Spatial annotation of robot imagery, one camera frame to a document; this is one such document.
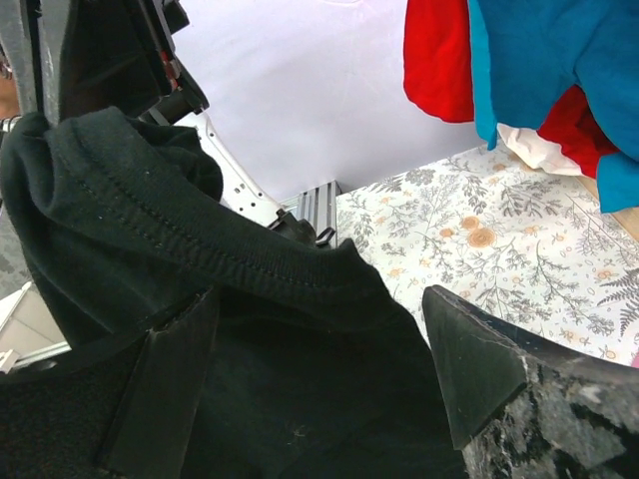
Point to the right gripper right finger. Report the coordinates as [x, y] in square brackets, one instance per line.
[522, 406]

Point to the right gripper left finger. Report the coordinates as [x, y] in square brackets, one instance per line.
[122, 406]

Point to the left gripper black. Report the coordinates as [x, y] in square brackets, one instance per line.
[65, 59]

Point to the black t shirt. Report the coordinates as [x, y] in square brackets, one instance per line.
[316, 371]

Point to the person in striped shirt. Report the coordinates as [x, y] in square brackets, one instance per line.
[9, 103]

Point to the white t shirt on hanger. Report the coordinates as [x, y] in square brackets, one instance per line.
[536, 152]

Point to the red t shirt on hanger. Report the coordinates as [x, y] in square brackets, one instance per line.
[490, 62]

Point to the blue t shirt on hanger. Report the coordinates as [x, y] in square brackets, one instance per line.
[599, 41]

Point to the floral table mat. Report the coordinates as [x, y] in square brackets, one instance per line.
[530, 248]

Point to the aluminium rail frame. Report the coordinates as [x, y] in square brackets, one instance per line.
[318, 206]

